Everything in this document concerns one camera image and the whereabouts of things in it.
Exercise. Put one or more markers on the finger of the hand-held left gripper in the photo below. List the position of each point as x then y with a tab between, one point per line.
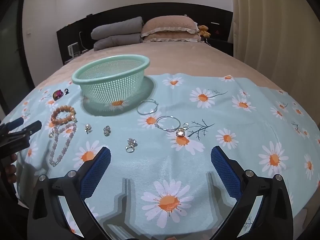
32	127
15	123

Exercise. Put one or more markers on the grey folded quilt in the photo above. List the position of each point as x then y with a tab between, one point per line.
117	42
117	27

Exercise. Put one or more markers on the green plastic colander basket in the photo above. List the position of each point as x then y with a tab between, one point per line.
112	85

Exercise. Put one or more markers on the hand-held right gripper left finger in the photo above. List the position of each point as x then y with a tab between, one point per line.
96	172

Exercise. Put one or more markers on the person's left hand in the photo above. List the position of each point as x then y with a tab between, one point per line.
11	170

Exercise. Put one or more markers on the silver hoop bangle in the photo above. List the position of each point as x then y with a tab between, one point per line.
151	111
172	117

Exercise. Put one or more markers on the white electric kettle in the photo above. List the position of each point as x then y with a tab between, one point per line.
73	49

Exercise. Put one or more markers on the iridescent brooch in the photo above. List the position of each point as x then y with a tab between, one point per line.
58	95

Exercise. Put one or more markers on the beige ruffled pillow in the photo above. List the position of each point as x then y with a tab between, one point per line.
170	25
172	38

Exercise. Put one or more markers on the crystal pendant earring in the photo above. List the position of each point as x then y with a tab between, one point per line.
180	132

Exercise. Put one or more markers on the dark glass door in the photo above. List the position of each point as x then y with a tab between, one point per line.
12	55

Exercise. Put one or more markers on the cream curtain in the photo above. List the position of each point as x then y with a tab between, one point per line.
275	42

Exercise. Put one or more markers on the small black clip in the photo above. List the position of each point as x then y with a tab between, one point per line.
66	91

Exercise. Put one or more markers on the black headboard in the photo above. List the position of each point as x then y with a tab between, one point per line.
72	32

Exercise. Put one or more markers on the pearl earring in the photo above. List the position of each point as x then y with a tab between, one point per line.
88	127

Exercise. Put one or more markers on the brown teddy bear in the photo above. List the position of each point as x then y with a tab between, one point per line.
203	31

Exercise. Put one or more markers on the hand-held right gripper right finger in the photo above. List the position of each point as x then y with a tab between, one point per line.
225	172

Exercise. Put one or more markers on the dark nightstand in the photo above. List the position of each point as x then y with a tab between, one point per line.
221	46

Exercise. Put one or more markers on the daisy print cloth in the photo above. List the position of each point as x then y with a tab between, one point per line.
150	160

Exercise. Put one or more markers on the beige bed blanket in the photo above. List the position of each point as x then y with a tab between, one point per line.
175	57

